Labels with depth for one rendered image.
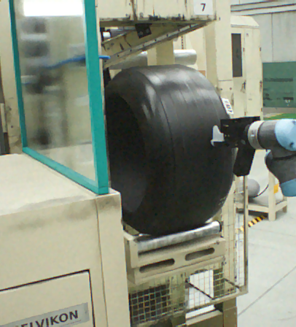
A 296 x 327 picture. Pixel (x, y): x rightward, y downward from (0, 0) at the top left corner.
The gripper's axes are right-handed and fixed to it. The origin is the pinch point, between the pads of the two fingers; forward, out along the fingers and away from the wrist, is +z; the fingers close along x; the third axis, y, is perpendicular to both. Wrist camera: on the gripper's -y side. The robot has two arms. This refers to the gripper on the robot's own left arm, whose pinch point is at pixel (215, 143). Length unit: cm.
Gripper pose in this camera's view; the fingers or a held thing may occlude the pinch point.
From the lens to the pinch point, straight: 146.3
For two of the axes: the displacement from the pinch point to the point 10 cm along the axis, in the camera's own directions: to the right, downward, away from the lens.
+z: -4.5, -0.4, 8.9
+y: -1.1, -9.9, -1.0
